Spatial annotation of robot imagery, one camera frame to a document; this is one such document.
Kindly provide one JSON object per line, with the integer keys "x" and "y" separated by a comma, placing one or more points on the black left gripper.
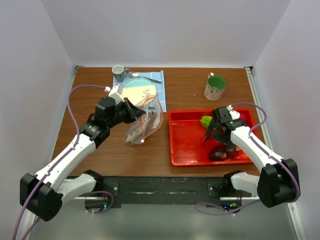
{"x": 136, "y": 112}

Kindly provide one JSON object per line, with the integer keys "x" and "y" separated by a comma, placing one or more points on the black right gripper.
{"x": 224, "y": 140}

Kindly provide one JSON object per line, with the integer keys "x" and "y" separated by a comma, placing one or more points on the clear zip top bag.
{"x": 153, "y": 109}

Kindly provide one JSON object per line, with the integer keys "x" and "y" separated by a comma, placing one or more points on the grey toy fish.
{"x": 140, "y": 130}

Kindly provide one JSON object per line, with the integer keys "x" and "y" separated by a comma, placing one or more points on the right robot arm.
{"x": 278, "y": 179}

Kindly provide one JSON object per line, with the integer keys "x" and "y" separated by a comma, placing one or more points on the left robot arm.
{"x": 43, "y": 193}

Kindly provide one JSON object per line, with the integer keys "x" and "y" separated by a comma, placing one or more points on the cream and teal plate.
{"x": 139, "y": 90}

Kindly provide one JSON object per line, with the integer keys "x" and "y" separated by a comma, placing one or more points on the dark red plum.
{"x": 230, "y": 151}
{"x": 217, "y": 154}

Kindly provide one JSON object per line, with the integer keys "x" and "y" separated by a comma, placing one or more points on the red plastic tray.
{"x": 186, "y": 134}

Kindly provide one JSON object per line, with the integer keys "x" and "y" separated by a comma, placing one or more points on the red apple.
{"x": 243, "y": 116}

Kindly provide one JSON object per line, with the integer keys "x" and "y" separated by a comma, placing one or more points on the red pink peach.
{"x": 240, "y": 155}

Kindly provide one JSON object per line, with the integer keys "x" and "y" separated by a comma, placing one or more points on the metal spoon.
{"x": 135, "y": 75}

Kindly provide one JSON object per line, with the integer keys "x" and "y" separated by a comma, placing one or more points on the blue checked cloth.
{"x": 160, "y": 87}

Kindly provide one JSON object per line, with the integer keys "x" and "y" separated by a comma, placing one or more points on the grey mug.
{"x": 119, "y": 73}

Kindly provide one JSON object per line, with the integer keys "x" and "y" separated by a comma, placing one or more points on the floral mug green inside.
{"x": 215, "y": 87}

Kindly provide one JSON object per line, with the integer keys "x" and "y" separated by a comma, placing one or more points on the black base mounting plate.
{"x": 167, "y": 190}

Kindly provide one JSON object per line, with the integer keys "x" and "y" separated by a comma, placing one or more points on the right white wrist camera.
{"x": 234, "y": 114}

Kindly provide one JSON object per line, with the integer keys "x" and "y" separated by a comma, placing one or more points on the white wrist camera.
{"x": 234, "y": 114}
{"x": 115, "y": 92}

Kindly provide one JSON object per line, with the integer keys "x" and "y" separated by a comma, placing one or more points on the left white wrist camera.
{"x": 115, "y": 92}

